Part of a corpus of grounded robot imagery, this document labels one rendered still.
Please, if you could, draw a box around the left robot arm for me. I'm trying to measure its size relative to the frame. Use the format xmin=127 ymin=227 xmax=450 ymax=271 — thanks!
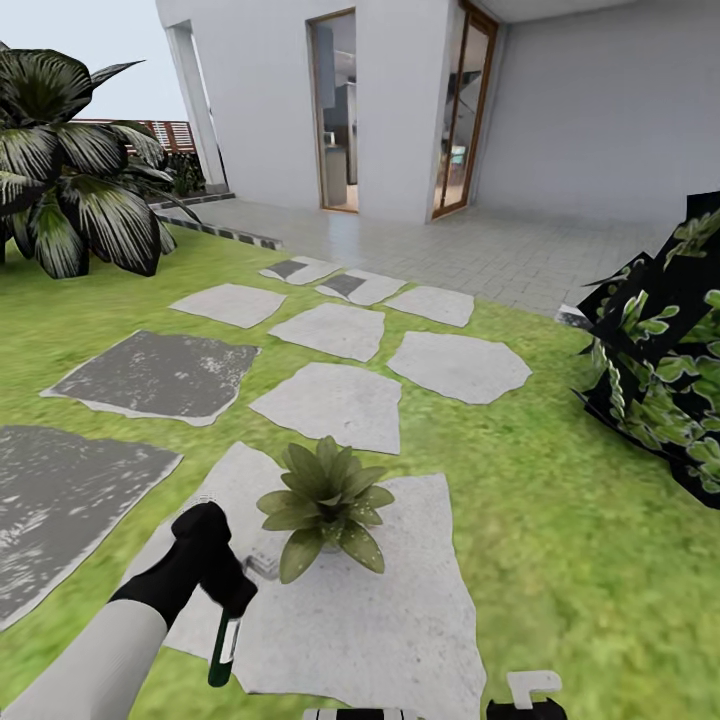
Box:
xmin=0 ymin=502 xmax=279 ymax=720

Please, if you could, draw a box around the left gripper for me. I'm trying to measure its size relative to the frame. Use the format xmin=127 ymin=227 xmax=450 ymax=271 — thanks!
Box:
xmin=197 ymin=555 xmax=257 ymax=617

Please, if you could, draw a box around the insectifuge atomizer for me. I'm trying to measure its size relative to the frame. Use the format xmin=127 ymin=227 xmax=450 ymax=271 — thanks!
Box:
xmin=208 ymin=610 xmax=243 ymax=685

